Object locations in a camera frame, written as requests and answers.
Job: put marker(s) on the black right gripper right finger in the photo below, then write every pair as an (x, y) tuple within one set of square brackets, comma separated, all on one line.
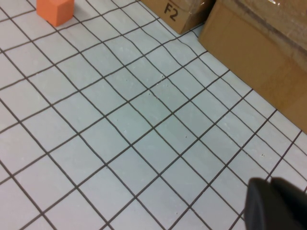
[(292, 194)]

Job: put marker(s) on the orange foam cube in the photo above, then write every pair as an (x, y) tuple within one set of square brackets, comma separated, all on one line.
[(55, 12)]

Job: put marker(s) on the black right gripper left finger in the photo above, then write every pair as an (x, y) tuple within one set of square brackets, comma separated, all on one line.
[(263, 210)]

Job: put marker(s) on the cardboard box with clear tape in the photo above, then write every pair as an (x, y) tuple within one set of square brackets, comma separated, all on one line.
[(263, 60)]

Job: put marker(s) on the cardboard box marked F2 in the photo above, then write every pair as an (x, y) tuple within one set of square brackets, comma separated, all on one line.
[(182, 14)]

